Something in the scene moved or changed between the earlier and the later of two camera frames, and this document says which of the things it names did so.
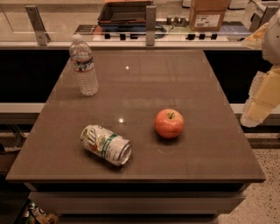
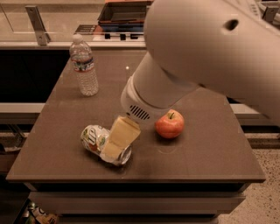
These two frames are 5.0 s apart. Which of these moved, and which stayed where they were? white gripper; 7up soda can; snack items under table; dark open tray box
Moved: white gripper
Stayed: 7up soda can; snack items under table; dark open tray box
